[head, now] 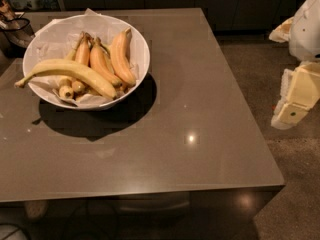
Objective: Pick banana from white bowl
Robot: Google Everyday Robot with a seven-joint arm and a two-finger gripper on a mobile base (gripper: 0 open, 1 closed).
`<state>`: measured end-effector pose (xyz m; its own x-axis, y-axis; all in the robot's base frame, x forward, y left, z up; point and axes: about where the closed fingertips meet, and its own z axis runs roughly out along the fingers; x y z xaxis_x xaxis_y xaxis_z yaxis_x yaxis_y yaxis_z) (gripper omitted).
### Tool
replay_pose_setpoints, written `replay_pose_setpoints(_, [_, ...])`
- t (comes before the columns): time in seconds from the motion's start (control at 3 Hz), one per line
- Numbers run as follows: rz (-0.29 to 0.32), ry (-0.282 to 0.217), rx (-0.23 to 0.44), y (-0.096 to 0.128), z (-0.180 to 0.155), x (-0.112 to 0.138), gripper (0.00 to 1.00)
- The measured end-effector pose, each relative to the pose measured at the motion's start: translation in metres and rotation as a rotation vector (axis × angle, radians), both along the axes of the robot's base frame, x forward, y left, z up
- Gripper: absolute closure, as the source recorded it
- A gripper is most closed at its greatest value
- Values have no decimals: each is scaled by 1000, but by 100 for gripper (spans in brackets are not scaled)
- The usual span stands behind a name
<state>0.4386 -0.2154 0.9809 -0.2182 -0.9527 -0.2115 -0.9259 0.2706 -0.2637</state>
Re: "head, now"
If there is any white paper bowl liner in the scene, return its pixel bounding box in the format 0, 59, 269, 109
33, 8, 141, 108

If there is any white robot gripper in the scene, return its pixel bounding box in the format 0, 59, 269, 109
269, 0, 320, 130

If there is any left small orange banana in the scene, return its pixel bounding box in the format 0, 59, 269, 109
75, 33, 90, 66

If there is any large yellow banana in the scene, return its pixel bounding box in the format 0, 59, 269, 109
14, 59, 117, 100

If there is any orange-yellow banana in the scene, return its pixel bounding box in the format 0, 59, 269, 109
90, 38, 122, 88
110, 28, 136, 87

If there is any black wire basket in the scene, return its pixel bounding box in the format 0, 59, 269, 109
0, 17, 35, 58

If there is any small banana stub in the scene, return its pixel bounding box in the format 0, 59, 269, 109
72, 80, 86, 94
59, 85, 74, 99

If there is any white ceramic bowl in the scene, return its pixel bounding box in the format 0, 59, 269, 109
22, 13, 151, 112

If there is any right orange-yellow banana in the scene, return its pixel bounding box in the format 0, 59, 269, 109
110, 28, 136, 87

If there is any middle orange-yellow banana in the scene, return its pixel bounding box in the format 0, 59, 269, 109
90, 38, 122, 88

